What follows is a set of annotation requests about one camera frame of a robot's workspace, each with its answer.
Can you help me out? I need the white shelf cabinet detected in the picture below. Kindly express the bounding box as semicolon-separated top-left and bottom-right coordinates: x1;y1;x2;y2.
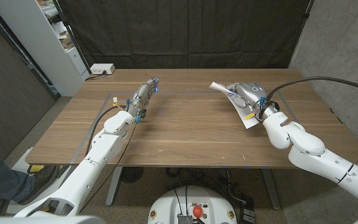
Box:
0;0;90;97

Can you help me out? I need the black round floor device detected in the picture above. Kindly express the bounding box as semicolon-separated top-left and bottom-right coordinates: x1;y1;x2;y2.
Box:
119;167;145;184

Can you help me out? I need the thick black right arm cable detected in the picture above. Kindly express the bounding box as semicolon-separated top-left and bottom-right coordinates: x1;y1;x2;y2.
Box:
265;76;358;102

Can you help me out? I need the black backdrop cloth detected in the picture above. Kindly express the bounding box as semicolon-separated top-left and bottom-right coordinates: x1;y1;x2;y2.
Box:
56;0;315;70

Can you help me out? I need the black backdrop stand pole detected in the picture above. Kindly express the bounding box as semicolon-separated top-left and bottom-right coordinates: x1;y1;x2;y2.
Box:
52;0;92;75
301;0;315;19

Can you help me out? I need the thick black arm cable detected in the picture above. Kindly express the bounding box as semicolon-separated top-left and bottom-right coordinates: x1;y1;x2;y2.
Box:
265;76;358;102
86;104;127;156

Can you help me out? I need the cardboard box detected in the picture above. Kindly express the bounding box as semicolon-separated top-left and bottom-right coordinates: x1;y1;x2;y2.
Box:
59;34;74;49

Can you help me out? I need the grey table leg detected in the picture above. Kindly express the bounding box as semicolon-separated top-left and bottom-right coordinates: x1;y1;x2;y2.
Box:
105;166;123;207
261;168;282;211

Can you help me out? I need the brown shoe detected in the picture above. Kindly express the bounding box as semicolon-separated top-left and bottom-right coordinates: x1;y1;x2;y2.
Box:
17;165;57;205

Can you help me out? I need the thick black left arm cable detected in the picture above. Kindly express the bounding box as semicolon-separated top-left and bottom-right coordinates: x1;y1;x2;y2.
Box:
86;104;127;156

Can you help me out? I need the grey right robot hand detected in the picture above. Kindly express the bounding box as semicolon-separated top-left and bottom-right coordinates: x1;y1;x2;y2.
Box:
228;82;281;121

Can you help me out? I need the white paper sheet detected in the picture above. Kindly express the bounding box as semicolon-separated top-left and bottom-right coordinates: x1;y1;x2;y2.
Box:
209;81;260;129

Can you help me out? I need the black floor power strip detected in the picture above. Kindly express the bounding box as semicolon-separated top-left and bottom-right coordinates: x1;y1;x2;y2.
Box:
239;207;256;224

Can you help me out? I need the white power strip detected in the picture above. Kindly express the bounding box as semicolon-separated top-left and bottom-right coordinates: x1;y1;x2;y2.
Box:
90;63;116;75

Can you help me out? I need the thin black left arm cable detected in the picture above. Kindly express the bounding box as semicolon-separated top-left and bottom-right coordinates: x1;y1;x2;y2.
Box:
79;121;138;214

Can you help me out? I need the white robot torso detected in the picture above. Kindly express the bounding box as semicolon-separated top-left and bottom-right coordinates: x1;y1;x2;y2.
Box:
147;185;238;224

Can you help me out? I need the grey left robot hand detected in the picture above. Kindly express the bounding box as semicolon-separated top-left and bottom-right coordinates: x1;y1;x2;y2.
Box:
126;75;160;118

